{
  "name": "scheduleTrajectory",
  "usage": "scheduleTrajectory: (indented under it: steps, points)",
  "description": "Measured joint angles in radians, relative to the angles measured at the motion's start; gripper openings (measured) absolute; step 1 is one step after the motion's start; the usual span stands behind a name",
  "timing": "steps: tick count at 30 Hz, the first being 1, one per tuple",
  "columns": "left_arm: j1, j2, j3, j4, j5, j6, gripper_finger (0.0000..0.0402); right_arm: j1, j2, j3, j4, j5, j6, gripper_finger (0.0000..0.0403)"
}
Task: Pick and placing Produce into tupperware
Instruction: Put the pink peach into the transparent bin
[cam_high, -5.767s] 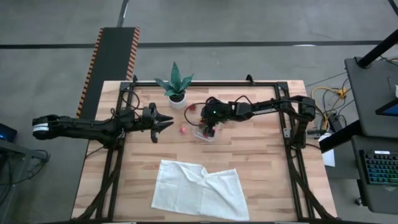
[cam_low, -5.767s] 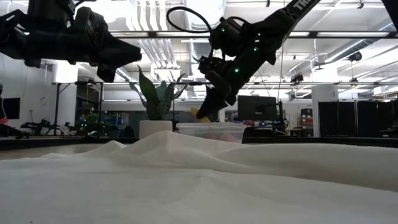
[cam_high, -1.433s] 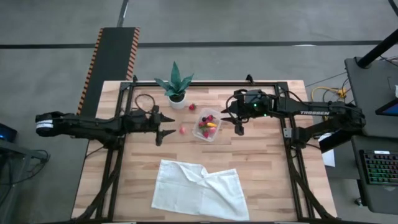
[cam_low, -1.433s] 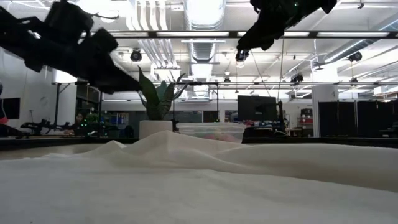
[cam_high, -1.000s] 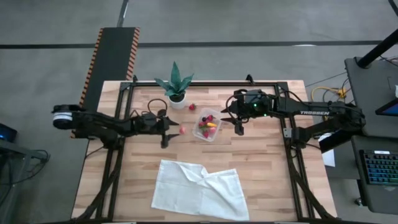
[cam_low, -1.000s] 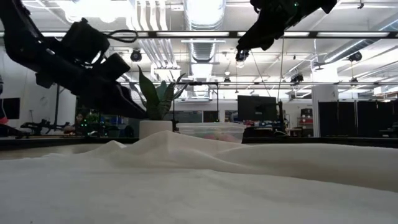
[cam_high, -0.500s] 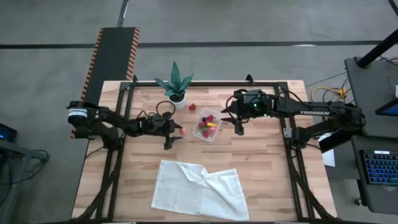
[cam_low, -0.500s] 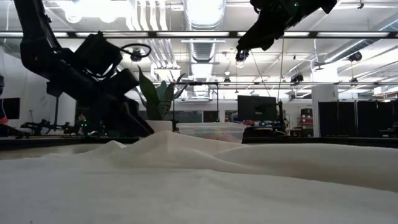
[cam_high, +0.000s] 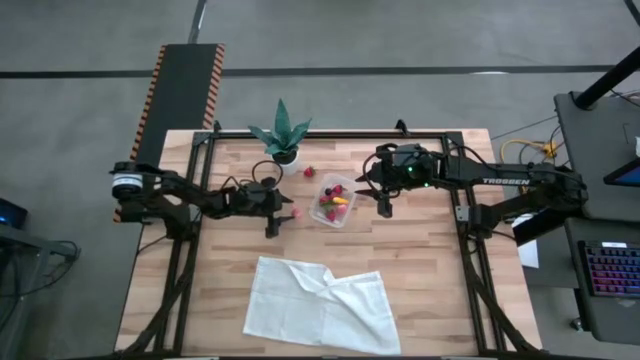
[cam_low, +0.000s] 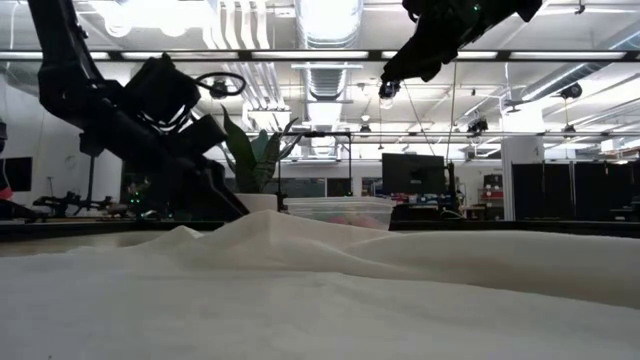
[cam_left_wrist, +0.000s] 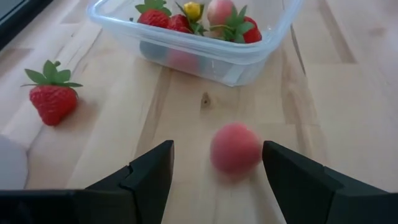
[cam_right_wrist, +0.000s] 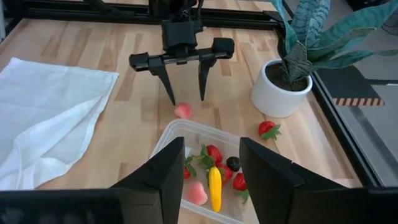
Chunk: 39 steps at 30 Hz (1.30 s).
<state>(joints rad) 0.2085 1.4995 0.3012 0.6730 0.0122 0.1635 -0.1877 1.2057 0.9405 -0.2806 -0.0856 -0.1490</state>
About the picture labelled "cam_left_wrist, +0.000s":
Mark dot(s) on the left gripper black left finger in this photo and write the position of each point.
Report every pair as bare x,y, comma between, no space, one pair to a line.
140,193

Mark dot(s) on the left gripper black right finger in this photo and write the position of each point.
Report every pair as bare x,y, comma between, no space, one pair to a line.
304,193

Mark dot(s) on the clear plastic tupperware container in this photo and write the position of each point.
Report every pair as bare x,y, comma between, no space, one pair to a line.
217,62

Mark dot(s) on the black metal table frame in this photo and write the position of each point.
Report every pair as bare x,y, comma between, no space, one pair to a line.
18,18

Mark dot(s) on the white cloth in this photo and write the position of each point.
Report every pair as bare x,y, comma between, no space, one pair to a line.
11,165

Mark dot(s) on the dark cherry with stem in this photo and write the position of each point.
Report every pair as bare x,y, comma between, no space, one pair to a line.
154,51

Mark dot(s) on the small yellow pepper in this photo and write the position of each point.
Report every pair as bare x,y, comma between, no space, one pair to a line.
192,11

